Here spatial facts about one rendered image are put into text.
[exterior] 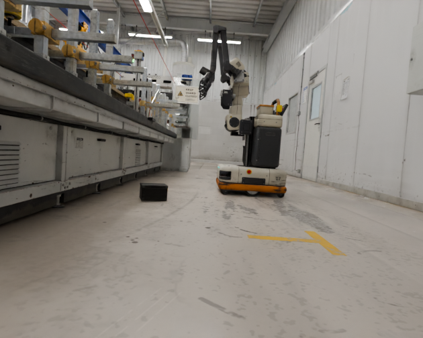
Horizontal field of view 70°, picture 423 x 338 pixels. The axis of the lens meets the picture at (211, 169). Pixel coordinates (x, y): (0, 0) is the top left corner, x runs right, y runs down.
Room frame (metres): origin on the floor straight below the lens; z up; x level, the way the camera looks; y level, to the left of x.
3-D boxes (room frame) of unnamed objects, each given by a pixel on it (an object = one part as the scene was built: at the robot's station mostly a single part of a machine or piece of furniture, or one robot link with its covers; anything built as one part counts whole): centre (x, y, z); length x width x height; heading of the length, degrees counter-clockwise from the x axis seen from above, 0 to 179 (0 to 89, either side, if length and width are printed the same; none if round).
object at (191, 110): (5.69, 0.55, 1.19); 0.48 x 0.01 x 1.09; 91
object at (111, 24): (1.92, 0.68, 0.93); 0.04 x 0.04 x 0.48; 1
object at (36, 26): (1.19, 0.68, 0.81); 0.14 x 0.06 x 0.05; 1
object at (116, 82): (1.96, 0.64, 0.80); 0.43 x 0.03 x 0.04; 91
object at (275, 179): (3.24, -0.40, 0.16); 0.67 x 0.64 x 0.25; 92
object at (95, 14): (1.67, 0.68, 0.88); 0.04 x 0.04 x 0.48; 1
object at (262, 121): (3.24, -0.50, 0.59); 0.55 x 0.34 x 0.83; 2
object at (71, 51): (1.44, 0.68, 0.81); 0.14 x 0.06 x 0.05; 1
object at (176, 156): (6.05, 1.27, 0.95); 1.65 x 0.70 x 1.90; 91
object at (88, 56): (1.46, 0.63, 0.81); 0.43 x 0.03 x 0.04; 91
